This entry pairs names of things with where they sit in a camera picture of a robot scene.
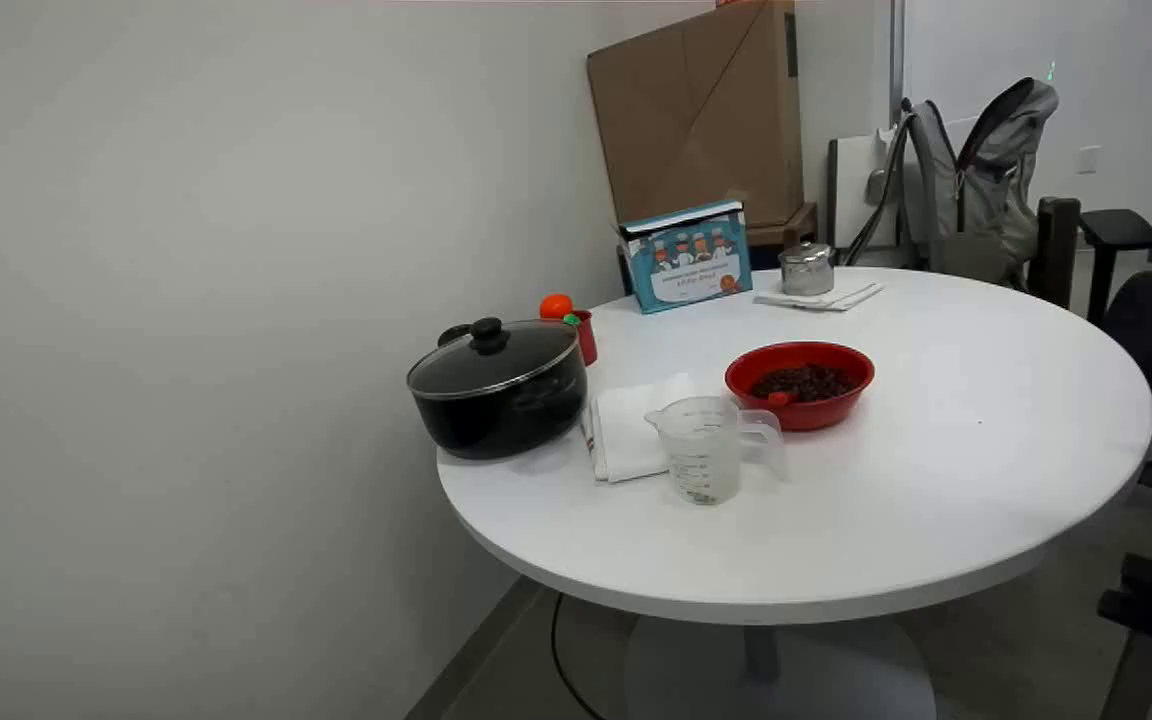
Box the black floor cable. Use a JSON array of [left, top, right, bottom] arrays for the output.
[[549, 590, 610, 720]]

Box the small silver metal pot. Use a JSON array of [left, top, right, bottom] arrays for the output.
[[781, 240, 834, 294]]

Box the grey backpack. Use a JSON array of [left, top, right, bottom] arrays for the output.
[[842, 77, 1060, 283]]

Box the large cardboard sheet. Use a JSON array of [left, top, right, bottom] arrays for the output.
[[585, 0, 804, 237]]

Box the white napkin under pot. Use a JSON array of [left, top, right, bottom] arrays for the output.
[[755, 280, 886, 312]]

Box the blue illustrated box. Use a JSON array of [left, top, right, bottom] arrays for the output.
[[621, 201, 754, 312]]

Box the clear plastic measuring cup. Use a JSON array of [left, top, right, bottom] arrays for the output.
[[647, 397, 787, 504]]

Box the black pot with lid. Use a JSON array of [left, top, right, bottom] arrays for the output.
[[410, 317, 589, 460]]

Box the white folded towel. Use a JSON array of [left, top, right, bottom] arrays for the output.
[[589, 370, 697, 483]]

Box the red cup with orange ball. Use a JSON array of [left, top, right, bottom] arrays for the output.
[[536, 292, 596, 363]]

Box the red bowl of beans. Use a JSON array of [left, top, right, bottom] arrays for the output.
[[724, 338, 878, 433]]

